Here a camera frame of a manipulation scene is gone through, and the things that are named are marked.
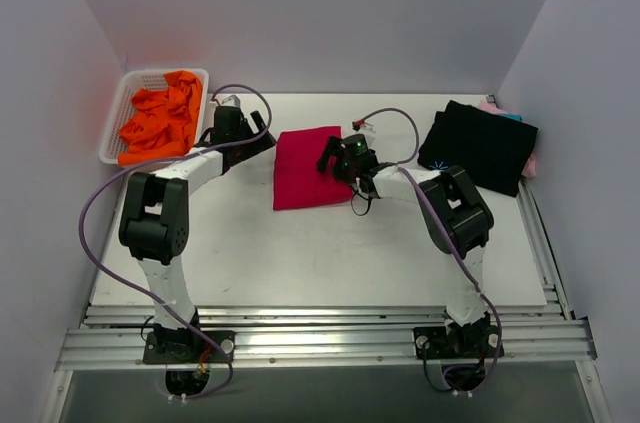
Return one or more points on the folded teal t-shirt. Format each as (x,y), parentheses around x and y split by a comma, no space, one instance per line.
(514,117)

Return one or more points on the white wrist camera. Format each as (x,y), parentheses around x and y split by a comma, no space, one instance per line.
(365,128)
(230,101)

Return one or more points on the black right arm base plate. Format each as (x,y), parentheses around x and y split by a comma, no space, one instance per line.
(452,342)

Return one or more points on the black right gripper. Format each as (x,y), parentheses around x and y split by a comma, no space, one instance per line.
(331,158)

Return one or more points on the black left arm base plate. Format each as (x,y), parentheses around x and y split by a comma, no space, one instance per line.
(166,347)

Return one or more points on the crimson red t-shirt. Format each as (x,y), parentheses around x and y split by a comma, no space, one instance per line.
(296,182)

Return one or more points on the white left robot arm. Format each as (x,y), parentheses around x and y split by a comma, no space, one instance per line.
(154,224)

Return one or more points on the crumpled orange t-shirt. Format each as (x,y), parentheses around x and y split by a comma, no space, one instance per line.
(165,122)

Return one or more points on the folded pink t-shirt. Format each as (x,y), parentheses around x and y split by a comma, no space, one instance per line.
(530,168)

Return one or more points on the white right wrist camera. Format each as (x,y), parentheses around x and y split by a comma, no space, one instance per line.
(365,128)

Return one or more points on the folded black t-shirt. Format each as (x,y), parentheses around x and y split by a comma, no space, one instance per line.
(492,149)

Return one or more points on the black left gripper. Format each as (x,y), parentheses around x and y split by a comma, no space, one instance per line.
(251,138)

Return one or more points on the white plastic basket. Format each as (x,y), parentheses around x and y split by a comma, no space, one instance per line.
(122,108)

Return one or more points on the aluminium rail frame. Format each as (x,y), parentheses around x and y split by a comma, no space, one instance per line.
(340,365)

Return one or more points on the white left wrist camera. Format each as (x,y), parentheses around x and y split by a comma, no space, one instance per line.
(230,101)

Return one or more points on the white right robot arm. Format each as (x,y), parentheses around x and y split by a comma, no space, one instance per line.
(456,216)

